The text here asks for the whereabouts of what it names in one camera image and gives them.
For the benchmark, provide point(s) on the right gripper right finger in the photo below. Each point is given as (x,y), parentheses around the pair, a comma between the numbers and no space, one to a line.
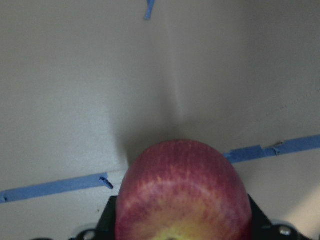
(261,225)

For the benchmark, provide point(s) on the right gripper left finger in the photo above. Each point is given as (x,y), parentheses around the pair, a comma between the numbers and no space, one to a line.
(105,228)

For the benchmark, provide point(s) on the red yellow-streaked apple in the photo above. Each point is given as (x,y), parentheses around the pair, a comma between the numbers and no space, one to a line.
(182,190)

